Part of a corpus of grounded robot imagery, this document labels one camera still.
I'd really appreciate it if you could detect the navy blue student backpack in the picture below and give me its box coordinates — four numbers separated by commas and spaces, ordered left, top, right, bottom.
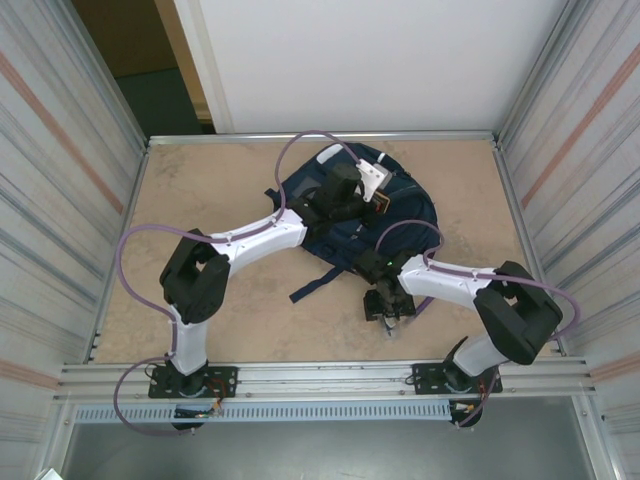
264, 142, 446, 304

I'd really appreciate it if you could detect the corrugated metal side panel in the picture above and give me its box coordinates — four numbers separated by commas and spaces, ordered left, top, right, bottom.
492, 0, 640, 441
0, 0, 151, 446

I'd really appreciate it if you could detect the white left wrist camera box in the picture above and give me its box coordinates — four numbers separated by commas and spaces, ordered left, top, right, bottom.
356, 158, 392, 203

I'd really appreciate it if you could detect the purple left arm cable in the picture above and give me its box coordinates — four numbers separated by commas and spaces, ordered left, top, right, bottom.
114, 128, 362, 439

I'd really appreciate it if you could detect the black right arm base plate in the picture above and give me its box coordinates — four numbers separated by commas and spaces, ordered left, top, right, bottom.
409, 360, 502, 396

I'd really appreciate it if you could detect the wide aluminium base rail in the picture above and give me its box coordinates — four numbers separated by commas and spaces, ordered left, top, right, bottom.
54, 355, 599, 404

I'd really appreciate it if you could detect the thin aluminium rail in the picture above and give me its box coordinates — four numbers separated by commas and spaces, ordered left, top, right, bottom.
146, 130, 503, 149

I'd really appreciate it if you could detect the grey slotted cable duct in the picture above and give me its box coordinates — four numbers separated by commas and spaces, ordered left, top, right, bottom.
73, 402, 454, 424

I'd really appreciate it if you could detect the small circuit board with wires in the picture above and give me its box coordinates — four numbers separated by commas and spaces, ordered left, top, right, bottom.
449, 399, 484, 426
173, 399, 225, 419

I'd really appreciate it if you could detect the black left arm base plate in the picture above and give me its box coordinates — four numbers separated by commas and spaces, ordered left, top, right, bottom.
148, 364, 239, 400

